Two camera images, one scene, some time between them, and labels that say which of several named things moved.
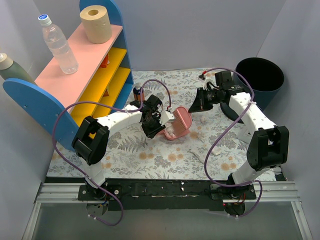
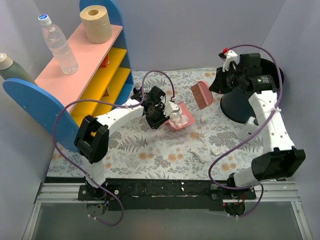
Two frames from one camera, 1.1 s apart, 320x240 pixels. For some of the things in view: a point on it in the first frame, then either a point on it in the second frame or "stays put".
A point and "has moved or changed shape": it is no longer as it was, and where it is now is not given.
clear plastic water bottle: x=60 y=48 stays put
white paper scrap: x=216 y=151 stays put
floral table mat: x=155 y=136 stays put
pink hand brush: x=183 y=117 has moved or changed shape
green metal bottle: x=9 y=69 stays put
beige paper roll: x=96 y=21 stays put
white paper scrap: x=170 y=130 → x=178 y=119
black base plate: x=166 y=195 stays put
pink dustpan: x=179 y=130 → x=183 y=111
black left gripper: x=152 y=126 → x=158 y=120
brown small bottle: x=137 y=94 stays put
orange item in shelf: x=105 y=62 stays put
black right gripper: x=205 y=97 → x=219 y=83
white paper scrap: x=203 y=119 stays put
